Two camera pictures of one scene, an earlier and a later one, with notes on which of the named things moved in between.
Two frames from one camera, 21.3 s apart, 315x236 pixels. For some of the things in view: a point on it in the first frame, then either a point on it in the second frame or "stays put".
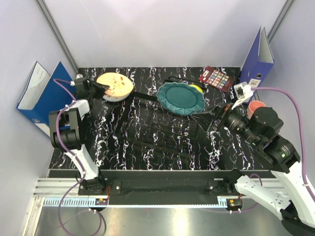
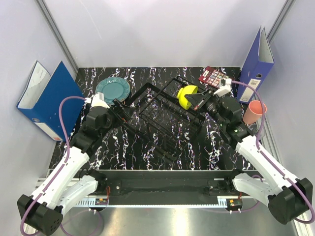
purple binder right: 259,61 stays put
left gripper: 101,88 → 128,112
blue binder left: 44,95 stays put
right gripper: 221,112 → 199,99
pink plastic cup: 252,105 stays put
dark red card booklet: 216,78 stays put
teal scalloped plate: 181,98 → 113,88
